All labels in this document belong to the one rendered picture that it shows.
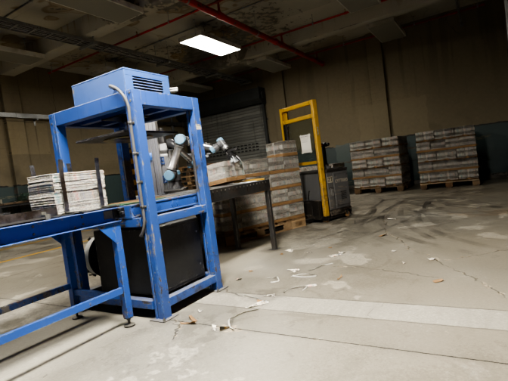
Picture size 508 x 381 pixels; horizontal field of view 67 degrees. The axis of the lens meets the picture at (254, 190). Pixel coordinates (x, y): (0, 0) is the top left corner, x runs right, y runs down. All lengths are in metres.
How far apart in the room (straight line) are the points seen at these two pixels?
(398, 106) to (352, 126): 1.34
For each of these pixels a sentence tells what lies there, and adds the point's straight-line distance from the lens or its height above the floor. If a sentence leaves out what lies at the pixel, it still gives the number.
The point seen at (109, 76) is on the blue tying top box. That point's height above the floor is 1.72.
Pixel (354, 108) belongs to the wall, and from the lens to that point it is 11.51.
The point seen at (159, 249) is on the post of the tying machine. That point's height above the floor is 0.47.
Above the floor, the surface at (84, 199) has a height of 0.87.
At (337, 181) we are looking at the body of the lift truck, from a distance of 6.14.
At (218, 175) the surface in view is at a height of 0.92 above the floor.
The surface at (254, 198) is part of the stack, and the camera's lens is 5.19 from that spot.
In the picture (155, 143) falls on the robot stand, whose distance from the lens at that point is 4.71.
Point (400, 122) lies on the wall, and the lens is 11.19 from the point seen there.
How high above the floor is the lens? 0.92
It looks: 3 degrees down
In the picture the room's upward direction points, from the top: 7 degrees counter-clockwise
